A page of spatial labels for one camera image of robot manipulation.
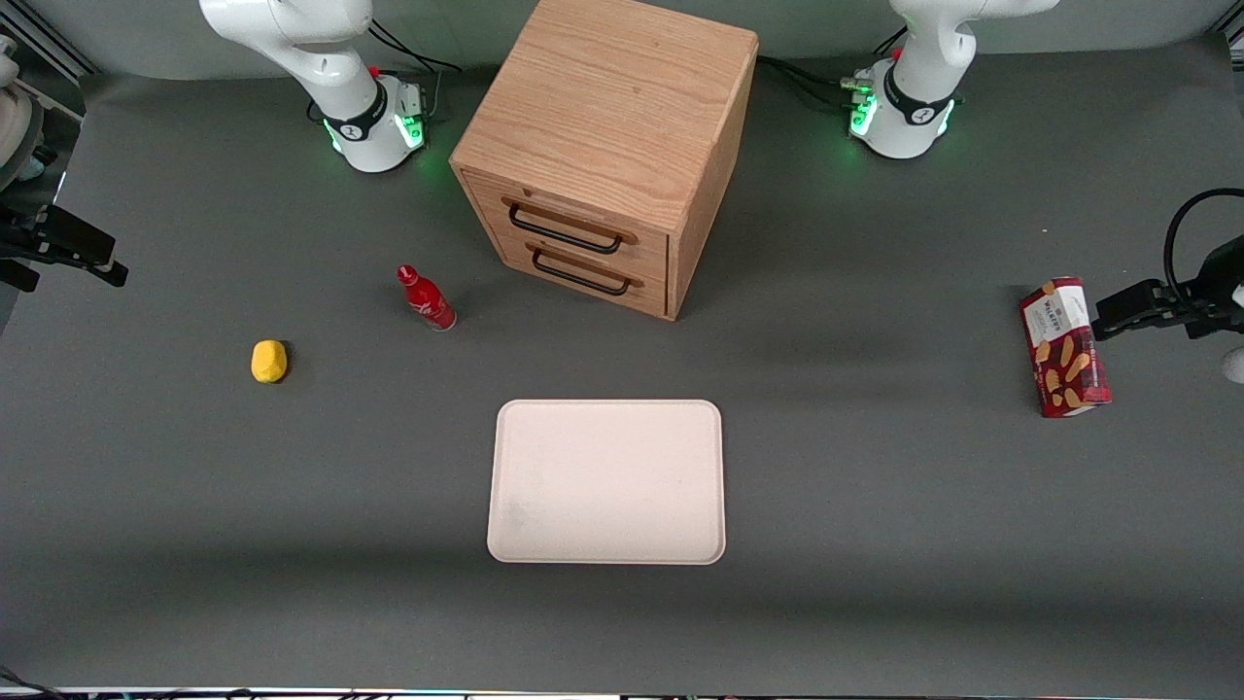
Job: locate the beige rectangular tray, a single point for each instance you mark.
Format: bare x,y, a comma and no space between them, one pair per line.
607,481

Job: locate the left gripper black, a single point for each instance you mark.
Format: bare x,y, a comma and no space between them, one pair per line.
1217,276

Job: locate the wooden two-drawer cabinet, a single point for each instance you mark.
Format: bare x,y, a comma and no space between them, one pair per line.
603,107

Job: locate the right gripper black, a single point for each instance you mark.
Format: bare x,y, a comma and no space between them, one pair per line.
21,236

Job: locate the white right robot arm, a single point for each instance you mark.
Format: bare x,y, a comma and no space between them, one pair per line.
330,49

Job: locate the red cookie box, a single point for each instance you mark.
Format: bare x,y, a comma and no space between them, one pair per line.
1069,360

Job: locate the beige round background object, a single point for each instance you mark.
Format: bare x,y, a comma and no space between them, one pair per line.
15,126

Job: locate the aluminium frame rail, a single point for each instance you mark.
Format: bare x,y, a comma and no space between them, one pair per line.
49,44

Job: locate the yellow lemon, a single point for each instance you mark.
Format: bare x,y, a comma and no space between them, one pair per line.
269,362

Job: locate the red coke bottle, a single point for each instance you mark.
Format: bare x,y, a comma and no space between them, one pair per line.
428,303

